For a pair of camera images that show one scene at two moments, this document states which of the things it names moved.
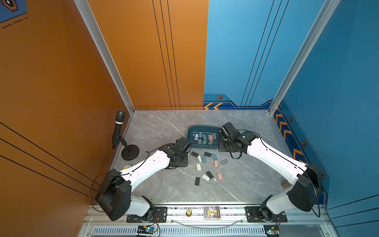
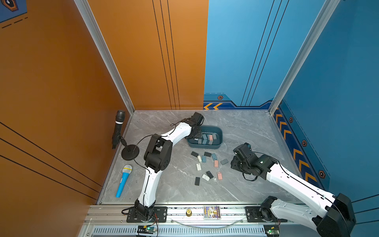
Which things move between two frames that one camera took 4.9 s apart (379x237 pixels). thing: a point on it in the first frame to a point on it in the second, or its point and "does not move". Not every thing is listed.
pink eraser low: [219, 175] does not move
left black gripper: [185, 164] to [199, 134]
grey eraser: [224, 161] does not move
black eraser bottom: [197, 181] does not move
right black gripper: [220, 147] to [234, 162]
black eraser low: [209, 175] does not move
